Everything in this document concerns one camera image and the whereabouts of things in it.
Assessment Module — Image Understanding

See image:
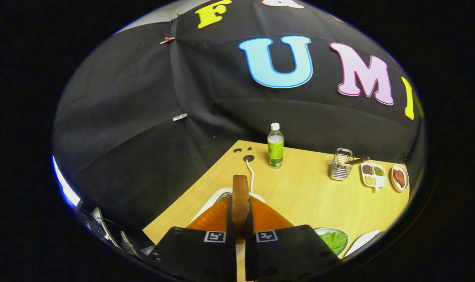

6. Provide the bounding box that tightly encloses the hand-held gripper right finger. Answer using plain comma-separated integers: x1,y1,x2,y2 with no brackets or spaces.
243,196,342,282

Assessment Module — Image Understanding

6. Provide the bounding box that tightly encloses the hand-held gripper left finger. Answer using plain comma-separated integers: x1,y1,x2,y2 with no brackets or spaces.
151,195,238,282

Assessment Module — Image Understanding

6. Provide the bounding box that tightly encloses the green lettuce leaf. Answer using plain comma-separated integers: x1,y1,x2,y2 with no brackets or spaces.
320,231,348,255

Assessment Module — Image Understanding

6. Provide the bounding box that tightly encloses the plain bread slice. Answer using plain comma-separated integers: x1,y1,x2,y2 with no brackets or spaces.
232,175,250,244

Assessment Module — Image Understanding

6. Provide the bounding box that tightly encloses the pale green round plate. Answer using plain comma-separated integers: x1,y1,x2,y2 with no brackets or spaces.
314,228,350,257

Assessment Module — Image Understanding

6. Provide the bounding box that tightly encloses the cream toaster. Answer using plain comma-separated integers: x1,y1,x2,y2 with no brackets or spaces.
189,187,266,228

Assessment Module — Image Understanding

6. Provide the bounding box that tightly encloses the white square plate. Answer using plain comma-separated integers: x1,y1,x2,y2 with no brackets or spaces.
344,230,380,258

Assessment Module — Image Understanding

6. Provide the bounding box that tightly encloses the green label water bottle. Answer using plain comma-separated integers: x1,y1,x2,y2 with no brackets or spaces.
267,123,284,169

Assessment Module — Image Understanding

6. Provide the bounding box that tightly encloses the white divided bean dish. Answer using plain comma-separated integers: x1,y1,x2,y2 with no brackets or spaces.
361,162,387,192

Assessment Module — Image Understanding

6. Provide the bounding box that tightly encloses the black backdrop cloth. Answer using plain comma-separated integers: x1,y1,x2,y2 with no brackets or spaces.
53,0,424,251

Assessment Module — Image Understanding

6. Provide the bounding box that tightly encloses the white round meat plate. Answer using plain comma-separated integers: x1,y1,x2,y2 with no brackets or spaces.
390,164,410,193

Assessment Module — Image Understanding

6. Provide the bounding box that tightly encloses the white toaster cable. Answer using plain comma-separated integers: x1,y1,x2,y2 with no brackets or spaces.
243,155,256,193

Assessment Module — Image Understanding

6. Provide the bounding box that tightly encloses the wire utensil holder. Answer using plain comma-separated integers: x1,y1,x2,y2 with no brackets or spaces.
330,148,354,181

